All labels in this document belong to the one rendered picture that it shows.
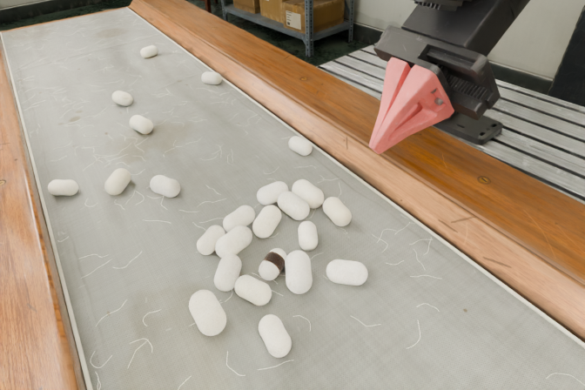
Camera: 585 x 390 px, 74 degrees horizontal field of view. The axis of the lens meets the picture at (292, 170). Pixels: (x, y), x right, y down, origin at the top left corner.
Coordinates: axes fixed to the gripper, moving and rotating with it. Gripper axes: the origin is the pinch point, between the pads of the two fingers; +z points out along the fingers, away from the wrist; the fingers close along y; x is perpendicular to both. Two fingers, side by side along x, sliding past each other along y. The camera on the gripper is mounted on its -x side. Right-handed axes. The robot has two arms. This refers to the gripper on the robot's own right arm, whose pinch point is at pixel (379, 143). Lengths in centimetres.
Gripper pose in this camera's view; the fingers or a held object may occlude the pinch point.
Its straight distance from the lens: 36.0
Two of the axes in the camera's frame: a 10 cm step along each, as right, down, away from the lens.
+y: 5.7, 4.8, -6.7
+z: -6.0, 8.0, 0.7
